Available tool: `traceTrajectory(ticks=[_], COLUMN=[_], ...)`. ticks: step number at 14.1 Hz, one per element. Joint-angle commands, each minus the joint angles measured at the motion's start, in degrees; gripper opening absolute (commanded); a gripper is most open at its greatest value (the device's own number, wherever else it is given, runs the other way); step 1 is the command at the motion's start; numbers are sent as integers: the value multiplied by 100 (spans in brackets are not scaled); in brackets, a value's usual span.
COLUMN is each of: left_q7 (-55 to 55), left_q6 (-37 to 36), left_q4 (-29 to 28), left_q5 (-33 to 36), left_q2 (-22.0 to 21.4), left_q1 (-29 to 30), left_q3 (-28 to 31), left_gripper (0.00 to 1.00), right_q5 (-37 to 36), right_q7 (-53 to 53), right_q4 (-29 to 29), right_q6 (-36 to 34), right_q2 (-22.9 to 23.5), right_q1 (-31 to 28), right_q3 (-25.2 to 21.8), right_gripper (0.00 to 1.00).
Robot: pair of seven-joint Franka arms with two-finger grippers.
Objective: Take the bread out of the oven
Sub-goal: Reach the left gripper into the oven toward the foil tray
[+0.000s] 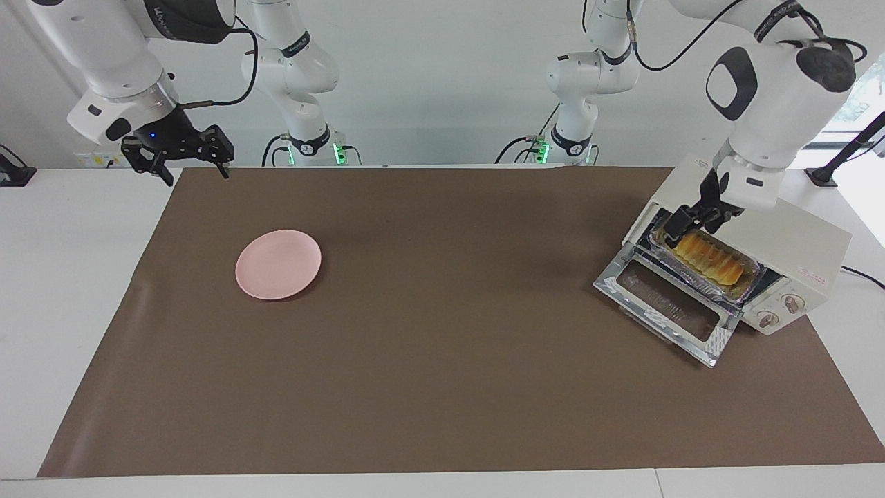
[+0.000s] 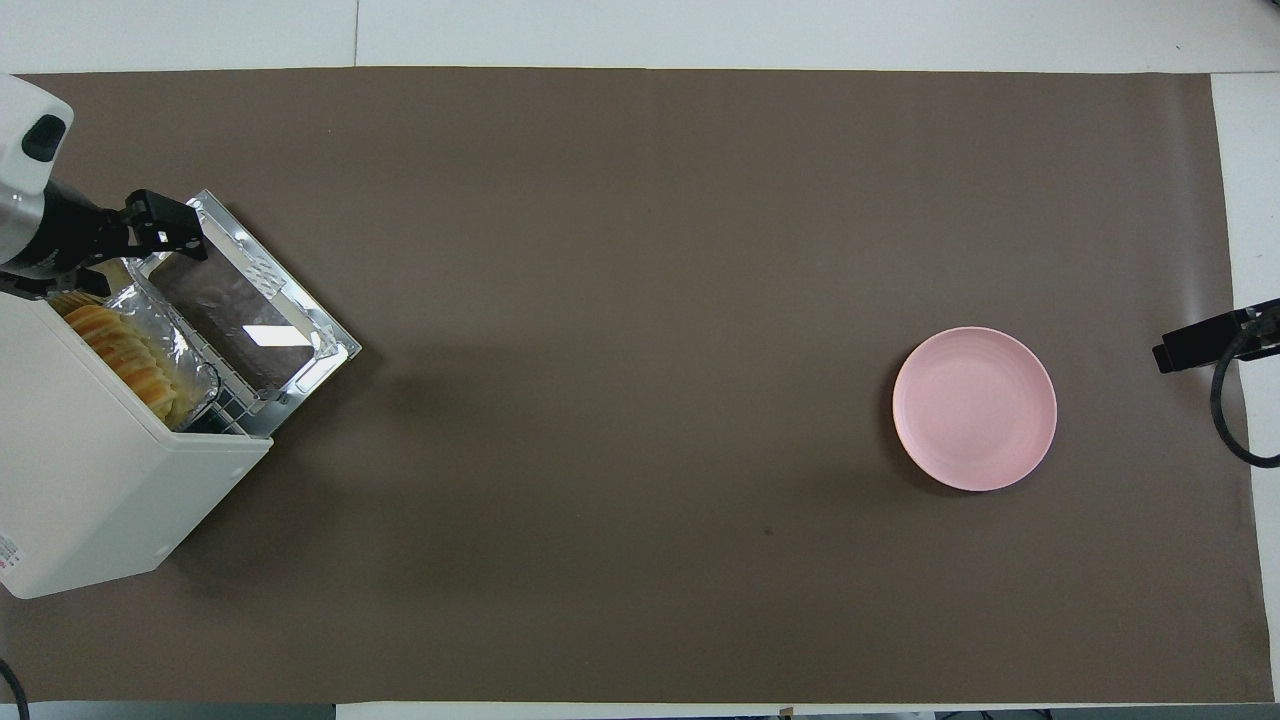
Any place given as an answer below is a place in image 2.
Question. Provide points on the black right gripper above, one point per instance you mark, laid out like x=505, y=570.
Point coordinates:
x=1265, y=325

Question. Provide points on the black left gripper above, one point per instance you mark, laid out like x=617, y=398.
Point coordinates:
x=70, y=235

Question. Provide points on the aluminium foil tray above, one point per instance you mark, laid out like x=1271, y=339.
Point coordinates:
x=165, y=330

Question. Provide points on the sliced bread loaf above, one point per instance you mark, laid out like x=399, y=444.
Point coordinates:
x=120, y=350

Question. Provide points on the glass oven door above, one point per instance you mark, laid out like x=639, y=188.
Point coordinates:
x=240, y=315

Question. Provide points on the white toaster oven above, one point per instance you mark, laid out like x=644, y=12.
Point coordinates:
x=80, y=480

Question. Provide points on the pink plate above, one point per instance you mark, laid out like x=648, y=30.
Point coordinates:
x=975, y=408

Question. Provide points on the brown table mat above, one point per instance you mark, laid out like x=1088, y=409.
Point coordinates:
x=640, y=300

